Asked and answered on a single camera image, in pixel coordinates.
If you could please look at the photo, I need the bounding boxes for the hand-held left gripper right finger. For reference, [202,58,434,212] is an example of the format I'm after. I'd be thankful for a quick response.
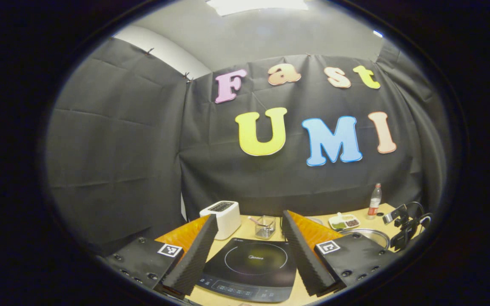
[282,210,399,297]

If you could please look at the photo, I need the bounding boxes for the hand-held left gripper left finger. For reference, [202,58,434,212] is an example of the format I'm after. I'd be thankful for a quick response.
[96,214,219,297]

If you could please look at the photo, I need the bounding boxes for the stainless steel pot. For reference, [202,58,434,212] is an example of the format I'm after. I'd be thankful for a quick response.
[339,228,391,251]

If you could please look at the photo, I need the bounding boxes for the black induction cooktop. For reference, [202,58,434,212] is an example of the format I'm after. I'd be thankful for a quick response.
[196,237,298,303]

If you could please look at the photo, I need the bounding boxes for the clear bottle with red label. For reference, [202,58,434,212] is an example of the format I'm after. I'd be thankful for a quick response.
[367,183,383,221]

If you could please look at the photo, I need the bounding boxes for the white toaster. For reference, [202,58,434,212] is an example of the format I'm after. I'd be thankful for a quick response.
[199,200,242,241]

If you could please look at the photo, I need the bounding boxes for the white divided dish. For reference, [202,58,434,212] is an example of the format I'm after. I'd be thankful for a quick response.
[328,212,361,232]

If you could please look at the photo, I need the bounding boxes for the black backdrop cloth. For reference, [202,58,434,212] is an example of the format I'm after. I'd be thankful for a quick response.
[45,36,447,255]

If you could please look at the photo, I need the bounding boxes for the large ceiling light panel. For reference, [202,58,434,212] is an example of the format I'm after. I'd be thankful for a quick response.
[205,0,310,17]

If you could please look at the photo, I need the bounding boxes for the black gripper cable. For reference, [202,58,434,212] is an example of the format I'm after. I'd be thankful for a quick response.
[407,201,434,228]

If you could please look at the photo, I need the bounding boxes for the metal wire basket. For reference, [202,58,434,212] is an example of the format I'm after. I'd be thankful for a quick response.
[254,215,276,240]

